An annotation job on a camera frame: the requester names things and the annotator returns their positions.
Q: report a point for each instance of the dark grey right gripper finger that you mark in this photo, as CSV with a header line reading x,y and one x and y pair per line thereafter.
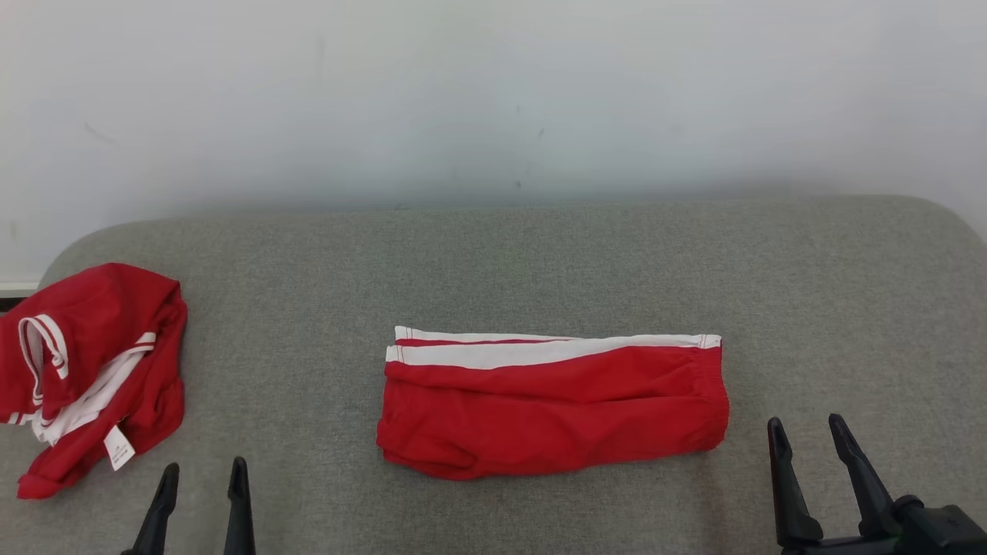
x,y
867,493
793,509

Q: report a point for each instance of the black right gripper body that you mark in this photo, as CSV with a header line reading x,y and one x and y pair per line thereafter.
x,y
941,532

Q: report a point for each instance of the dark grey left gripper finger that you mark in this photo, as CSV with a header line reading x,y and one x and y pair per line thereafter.
x,y
239,516
158,524

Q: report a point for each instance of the red basketball jersey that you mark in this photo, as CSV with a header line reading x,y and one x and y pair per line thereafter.
x,y
100,308

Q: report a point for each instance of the red shorts with white stripe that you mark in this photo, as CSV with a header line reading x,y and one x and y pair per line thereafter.
x,y
555,408

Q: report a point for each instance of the white skirting board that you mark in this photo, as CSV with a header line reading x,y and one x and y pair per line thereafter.
x,y
17,288

